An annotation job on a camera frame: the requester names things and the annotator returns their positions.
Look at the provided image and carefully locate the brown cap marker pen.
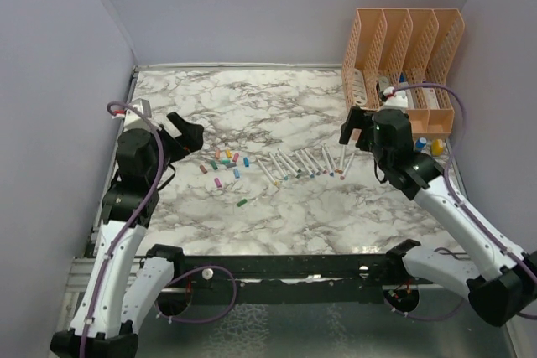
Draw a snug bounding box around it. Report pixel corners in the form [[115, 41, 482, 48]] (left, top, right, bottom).
[[257, 158, 279, 187]]

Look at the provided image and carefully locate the peach cap marker pen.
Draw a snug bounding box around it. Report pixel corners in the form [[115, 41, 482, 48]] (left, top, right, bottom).
[[338, 144, 347, 174]]

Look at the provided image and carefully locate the dark green cap marker pen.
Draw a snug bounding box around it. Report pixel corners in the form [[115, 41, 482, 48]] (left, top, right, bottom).
[[278, 148, 301, 178]]

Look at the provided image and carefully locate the yellow small bottle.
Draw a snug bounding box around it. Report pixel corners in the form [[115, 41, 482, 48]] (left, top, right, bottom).
[[430, 139, 445, 156]]

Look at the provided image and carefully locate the yellow cap marker pen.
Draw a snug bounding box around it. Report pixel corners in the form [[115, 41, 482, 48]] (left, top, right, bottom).
[[325, 147, 340, 174]]

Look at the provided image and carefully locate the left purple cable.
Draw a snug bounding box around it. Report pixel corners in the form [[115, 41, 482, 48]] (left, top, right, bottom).
[[77, 100, 238, 358]]

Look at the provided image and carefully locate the blue cap marker pen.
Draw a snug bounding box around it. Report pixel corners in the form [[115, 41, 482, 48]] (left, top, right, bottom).
[[322, 145, 335, 177]]

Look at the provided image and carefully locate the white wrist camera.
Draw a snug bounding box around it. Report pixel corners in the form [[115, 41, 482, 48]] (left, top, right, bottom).
[[379, 86, 408, 113], [123, 99, 155, 132]]

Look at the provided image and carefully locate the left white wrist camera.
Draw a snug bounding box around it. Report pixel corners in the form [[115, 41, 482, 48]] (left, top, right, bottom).
[[123, 99, 155, 132]]

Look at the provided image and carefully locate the purple cap marker pen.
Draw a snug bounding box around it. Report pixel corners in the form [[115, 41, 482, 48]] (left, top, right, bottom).
[[340, 153, 356, 180]]

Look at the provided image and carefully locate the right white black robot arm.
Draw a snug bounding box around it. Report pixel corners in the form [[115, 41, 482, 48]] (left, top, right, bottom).
[[339, 106, 536, 327]]

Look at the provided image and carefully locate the white blue box in organizer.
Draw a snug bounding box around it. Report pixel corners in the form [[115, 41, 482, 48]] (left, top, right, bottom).
[[399, 72, 416, 110]]

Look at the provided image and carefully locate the grey cap marker pen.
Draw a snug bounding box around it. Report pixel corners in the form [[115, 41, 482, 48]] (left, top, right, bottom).
[[302, 148, 321, 175]]

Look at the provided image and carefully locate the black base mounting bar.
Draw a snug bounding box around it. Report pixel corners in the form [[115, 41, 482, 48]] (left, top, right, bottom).
[[174, 254, 410, 286]]

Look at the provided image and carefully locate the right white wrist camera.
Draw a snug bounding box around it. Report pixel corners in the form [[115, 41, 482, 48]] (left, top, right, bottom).
[[379, 86, 408, 113]]

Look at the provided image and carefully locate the aluminium frame rail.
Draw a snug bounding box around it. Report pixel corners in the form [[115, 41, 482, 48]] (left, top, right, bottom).
[[65, 253, 511, 293]]

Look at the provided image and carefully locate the red end marker pen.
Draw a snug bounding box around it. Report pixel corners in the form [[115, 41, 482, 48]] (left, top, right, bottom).
[[306, 149, 327, 174]]

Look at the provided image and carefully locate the orange plastic file organizer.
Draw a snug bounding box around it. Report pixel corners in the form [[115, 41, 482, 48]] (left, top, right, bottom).
[[341, 8, 465, 140]]

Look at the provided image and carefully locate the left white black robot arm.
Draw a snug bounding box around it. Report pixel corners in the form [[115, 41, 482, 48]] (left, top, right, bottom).
[[50, 112, 204, 357]]

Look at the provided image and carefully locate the blue small bottle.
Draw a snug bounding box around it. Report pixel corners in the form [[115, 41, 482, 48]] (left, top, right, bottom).
[[415, 137, 429, 152]]

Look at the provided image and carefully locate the white red box in organizer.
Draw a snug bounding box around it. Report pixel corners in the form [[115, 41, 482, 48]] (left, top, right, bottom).
[[421, 86, 441, 110]]

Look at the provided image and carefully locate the white booklet in organizer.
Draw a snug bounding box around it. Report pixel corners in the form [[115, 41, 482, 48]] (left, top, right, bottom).
[[351, 69, 368, 107]]

